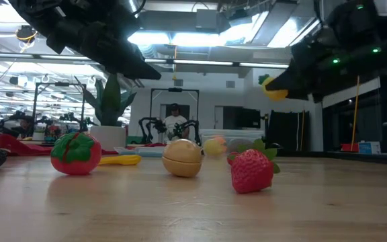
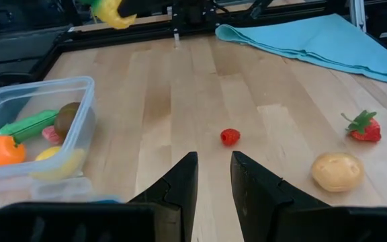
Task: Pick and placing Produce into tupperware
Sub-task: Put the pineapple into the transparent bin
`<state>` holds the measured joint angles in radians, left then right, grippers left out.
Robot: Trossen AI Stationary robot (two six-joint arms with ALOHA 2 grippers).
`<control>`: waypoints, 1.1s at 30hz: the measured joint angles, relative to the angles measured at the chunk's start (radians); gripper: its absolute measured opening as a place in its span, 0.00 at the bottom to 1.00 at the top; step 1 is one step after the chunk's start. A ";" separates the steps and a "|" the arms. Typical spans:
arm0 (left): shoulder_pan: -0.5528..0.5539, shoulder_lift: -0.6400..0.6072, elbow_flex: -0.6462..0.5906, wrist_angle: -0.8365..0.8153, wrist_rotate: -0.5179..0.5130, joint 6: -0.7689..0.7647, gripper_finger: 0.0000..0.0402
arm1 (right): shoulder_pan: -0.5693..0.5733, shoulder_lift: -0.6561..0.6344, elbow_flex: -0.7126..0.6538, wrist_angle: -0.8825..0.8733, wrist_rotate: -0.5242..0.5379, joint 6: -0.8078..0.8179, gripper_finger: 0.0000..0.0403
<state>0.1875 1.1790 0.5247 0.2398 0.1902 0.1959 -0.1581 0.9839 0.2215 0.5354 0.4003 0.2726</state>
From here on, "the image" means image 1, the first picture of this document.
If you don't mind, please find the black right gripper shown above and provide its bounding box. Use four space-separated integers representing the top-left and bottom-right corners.
265 35 349 100

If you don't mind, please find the dark wall screen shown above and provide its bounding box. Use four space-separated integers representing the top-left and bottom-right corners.
235 108 261 129

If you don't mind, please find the person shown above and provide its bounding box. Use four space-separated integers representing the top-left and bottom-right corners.
11 117 35 138
162 103 190 140

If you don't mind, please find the clear plastic tupperware container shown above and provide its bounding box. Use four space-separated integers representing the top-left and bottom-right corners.
198 128 265 159

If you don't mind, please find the black aluminium table frame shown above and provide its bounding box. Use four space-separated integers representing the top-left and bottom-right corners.
320 150 387 166

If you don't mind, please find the yellow hanging cable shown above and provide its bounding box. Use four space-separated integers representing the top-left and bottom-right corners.
350 76 361 152

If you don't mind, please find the red toy tomato green top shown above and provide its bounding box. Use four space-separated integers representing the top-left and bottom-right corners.
50 131 103 176

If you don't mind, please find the black wall panel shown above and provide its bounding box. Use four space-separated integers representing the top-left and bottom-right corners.
267 110 310 152

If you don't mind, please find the bright ceiling light panel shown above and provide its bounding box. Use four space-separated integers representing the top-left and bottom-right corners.
128 30 248 48

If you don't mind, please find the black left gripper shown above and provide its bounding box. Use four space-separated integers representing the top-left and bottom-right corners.
47 22 163 81

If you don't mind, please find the small red toy strawberry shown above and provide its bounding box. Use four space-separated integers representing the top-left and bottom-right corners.
226 151 240 166

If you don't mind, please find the clear lid blue rim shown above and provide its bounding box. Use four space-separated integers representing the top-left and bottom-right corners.
114 146 166 158

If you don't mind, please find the large red toy strawberry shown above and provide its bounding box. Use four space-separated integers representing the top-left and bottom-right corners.
227 138 281 195

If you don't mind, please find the small blue box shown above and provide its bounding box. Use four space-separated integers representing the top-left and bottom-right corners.
358 140 382 155

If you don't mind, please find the green plant white pot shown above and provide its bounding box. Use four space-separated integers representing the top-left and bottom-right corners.
74 74 138 151

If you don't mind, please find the black gantry frame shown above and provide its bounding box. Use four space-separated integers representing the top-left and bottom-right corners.
148 87 200 144
32 81 87 135

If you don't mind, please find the tan toy potato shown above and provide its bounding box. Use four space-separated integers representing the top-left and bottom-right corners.
161 138 204 178

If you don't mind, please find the yellow toy lemon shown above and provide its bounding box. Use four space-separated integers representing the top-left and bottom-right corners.
202 138 224 157

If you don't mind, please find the long ceiling light strip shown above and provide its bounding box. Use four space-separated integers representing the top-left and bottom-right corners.
0 52 290 70

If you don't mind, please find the small red box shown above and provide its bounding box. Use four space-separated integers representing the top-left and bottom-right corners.
340 143 359 153

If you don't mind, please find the yellow toy pepper green stem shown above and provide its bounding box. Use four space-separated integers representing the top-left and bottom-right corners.
258 73 289 102

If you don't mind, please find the red cloth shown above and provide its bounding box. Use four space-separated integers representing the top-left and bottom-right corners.
0 133 167 157

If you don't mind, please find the brown toy kiwi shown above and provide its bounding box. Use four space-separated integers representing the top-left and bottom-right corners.
226 138 254 155

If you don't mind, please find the yellow toy banana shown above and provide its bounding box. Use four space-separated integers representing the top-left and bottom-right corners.
98 154 142 166

